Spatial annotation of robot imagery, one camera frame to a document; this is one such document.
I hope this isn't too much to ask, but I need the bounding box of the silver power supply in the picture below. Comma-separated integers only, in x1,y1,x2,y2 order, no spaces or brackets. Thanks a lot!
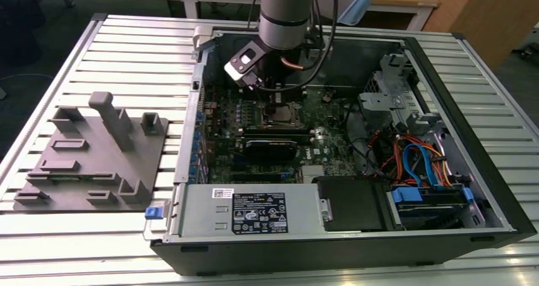
167,183,328,237

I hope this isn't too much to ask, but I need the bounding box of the black graphics card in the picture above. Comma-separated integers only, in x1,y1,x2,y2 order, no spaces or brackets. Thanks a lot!
243,139,299,161

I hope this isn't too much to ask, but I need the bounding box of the black plastic shroud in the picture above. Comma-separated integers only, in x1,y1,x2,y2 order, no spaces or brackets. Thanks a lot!
312,176,400,234

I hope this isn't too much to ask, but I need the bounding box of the green motherboard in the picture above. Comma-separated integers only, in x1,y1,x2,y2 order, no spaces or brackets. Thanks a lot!
202,83,367,186

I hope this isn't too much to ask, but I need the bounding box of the black expansion slot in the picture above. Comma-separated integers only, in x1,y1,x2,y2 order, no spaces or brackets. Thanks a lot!
230,172,291,184

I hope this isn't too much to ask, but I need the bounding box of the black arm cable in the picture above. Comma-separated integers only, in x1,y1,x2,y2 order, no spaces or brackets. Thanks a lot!
255,0,339,91

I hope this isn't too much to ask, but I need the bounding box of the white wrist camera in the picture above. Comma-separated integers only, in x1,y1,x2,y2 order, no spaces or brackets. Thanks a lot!
223,40,270,88

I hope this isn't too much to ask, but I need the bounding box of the white barcode sticker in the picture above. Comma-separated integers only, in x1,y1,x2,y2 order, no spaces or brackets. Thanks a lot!
211,187,235,200

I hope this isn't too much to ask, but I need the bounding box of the metal drive cage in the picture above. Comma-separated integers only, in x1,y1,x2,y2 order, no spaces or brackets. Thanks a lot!
358,54,448,137

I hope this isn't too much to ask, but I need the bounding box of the chair base with casters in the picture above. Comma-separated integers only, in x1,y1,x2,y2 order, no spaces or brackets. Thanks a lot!
519,27,539,61

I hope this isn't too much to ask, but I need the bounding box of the grey case latch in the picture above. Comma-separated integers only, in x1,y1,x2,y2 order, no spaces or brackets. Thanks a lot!
191,25,216,52

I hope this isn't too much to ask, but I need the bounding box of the CPU socket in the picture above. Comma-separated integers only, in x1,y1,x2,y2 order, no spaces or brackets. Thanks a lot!
260,101,307,130

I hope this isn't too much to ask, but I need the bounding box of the silver CPU plate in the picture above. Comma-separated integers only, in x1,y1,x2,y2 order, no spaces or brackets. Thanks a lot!
268,105,298,122

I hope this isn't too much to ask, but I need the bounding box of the black power supply label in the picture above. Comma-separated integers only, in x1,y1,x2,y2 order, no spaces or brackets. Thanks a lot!
232,192,288,235

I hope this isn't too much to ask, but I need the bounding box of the wooden cabinet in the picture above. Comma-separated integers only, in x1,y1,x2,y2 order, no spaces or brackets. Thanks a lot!
424,0,539,69

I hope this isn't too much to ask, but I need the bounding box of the metal socket cover frame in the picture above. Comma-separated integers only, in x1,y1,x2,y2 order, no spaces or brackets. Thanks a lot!
263,104,303,128

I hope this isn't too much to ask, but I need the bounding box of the orange wire bundle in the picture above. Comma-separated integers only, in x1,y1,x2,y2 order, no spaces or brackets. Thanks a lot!
378,133,463,189

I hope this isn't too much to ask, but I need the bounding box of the blue wire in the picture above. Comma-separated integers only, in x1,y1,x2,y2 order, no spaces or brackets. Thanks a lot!
400,143,444,191

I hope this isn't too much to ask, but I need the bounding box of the grey parts rack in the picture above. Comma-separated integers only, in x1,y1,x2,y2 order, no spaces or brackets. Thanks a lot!
12,91,171,212

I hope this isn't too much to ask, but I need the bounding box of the hard disk in blue carrier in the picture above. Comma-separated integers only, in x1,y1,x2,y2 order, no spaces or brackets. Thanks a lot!
390,184,475,230

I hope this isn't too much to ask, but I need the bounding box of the black PC case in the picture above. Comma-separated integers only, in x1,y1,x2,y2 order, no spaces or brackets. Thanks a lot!
143,25,538,277

